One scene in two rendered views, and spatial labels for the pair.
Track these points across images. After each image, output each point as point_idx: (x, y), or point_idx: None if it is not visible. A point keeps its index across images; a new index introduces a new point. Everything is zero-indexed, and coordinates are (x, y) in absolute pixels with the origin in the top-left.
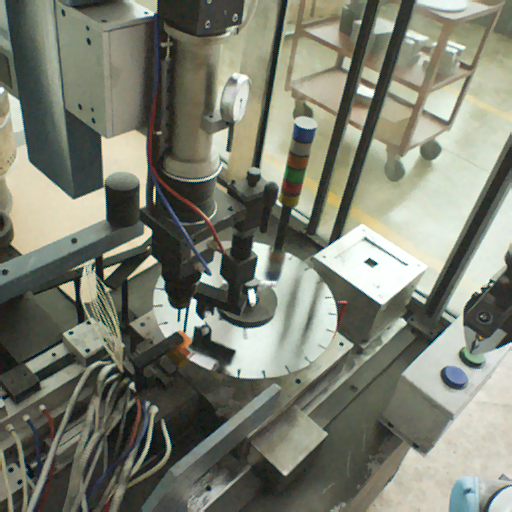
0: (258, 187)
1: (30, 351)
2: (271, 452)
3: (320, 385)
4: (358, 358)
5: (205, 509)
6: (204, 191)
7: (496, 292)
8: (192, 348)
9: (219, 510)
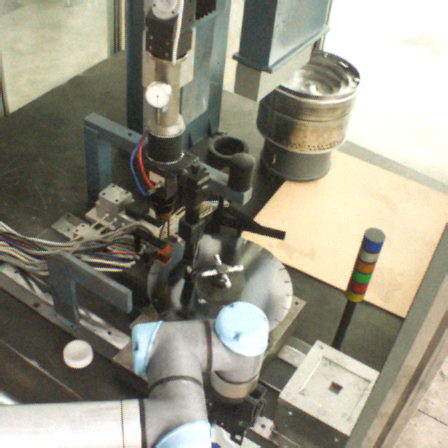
0: (193, 175)
1: (171, 215)
2: (128, 349)
3: None
4: (255, 425)
5: (95, 334)
6: (153, 141)
7: (206, 373)
8: (164, 260)
9: (96, 342)
